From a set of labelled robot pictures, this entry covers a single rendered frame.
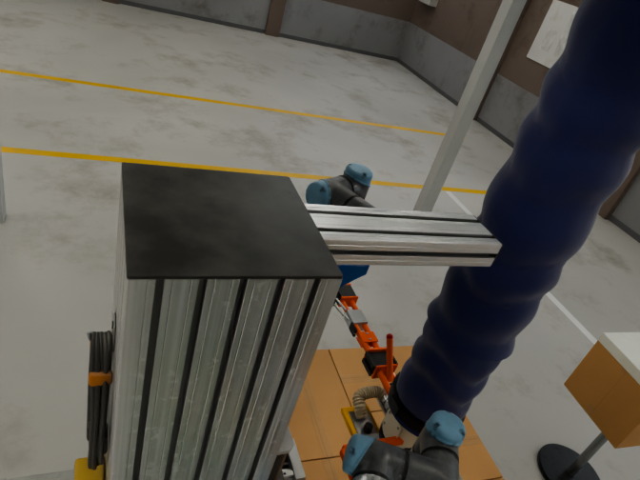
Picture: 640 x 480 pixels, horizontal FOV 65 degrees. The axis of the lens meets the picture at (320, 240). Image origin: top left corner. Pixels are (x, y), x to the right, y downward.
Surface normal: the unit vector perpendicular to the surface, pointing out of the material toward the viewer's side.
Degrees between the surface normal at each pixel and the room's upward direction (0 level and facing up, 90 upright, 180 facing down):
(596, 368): 90
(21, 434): 0
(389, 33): 90
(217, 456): 90
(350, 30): 90
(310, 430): 0
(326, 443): 0
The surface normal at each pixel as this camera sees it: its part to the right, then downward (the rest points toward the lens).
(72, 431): 0.26, -0.81
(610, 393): -0.93, -0.06
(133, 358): 0.32, 0.58
